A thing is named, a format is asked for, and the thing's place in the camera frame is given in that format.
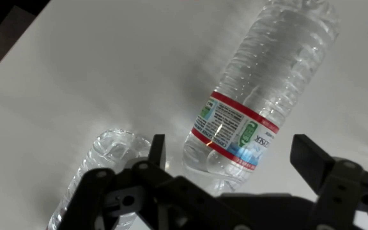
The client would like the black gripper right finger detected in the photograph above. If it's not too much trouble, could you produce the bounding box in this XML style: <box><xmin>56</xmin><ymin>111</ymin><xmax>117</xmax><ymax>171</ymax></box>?
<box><xmin>291</xmin><ymin>134</ymin><xmax>368</xmax><ymax>230</ymax></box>

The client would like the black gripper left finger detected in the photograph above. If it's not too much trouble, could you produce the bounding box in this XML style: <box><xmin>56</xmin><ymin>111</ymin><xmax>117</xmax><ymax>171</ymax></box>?
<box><xmin>58</xmin><ymin>134</ymin><xmax>237</xmax><ymax>230</ymax></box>

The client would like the clear plastic water bottle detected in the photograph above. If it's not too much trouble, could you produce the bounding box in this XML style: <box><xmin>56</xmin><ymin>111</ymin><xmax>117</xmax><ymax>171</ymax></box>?
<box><xmin>47</xmin><ymin>126</ymin><xmax>154</xmax><ymax>230</ymax></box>
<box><xmin>182</xmin><ymin>0</ymin><xmax>343</xmax><ymax>195</ymax></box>

